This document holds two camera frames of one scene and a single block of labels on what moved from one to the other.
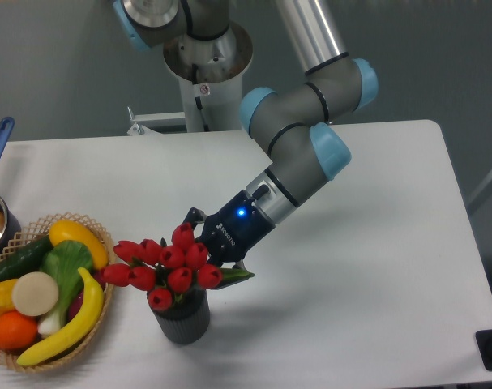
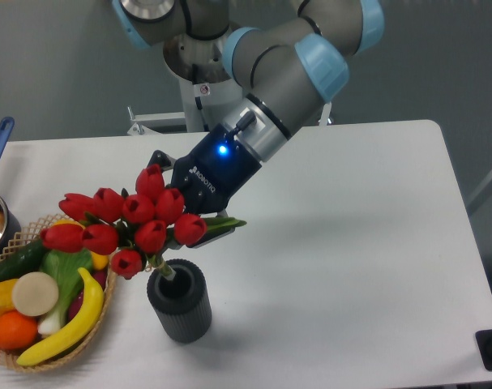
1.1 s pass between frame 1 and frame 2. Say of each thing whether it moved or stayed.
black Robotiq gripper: moved
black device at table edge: stayed
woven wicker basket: stayed
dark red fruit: stayed
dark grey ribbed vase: stayed
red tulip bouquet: moved
